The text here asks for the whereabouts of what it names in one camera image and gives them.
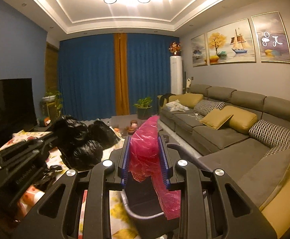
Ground black flat television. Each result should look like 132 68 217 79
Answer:
0 78 37 148

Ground mustard yellow cushion far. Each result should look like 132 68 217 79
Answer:
169 93 203 109

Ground patterned pillow near corner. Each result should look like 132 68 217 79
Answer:
248 119 290 148

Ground grey sectional sofa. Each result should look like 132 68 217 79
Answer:
158 84 290 238

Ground artificial flower bouquet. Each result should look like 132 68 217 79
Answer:
169 42 181 56

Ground black garbage bag pile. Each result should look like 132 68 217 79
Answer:
52 116 120 171

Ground patterned black white pillow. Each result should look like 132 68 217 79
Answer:
194 99 225 116

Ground white bowl plant on stand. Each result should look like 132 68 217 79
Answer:
41 91 63 122

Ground dark grey trash bin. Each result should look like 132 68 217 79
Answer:
121 174 180 238

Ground large mustard cushion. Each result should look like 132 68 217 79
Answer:
221 106 258 135

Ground right framed painting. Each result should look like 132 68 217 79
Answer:
252 11 290 64

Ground white standing air conditioner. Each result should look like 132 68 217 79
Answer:
170 56 183 94

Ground orange centre curtain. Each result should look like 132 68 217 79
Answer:
114 33 130 116

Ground white clothes on sofa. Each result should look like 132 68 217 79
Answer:
165 99 189 112

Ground mustard yellow cushion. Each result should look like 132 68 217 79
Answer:
200 109 233 130
169 93 203 109

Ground tree and sailboat painting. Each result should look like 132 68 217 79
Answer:
207 18 256 64

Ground blue window curtain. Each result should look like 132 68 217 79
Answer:
58 33 179 120

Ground green potted floor plant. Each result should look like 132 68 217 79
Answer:
134 97 153 120

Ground mustard yellow cushion front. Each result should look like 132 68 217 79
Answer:
200 109 233 130

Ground small landscape painting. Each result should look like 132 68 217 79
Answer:
191 34 207 67

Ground pink plastic bag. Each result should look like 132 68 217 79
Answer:
129 116 181 220

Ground floral tablecloth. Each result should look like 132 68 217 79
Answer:
17 129 141 239

